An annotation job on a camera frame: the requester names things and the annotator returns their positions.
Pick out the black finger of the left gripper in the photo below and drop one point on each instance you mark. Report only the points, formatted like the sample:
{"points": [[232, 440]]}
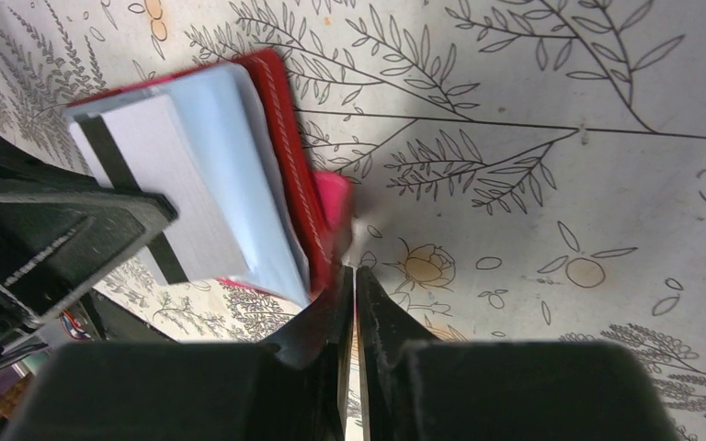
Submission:
{"points": [[60, 233]]}

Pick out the floral patterned table mat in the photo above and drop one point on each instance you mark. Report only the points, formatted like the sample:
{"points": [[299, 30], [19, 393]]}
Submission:
{"points": [[523, 169]]}

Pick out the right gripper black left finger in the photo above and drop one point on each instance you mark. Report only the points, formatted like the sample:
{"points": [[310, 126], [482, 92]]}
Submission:
{"points": [[292, 385]]}

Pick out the red leather card holder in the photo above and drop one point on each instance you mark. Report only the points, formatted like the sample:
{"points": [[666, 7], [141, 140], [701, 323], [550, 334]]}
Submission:
{"points": [[245, 142]]}

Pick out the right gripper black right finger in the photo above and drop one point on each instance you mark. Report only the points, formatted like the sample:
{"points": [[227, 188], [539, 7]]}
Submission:
{"points": [[417, 387]]}

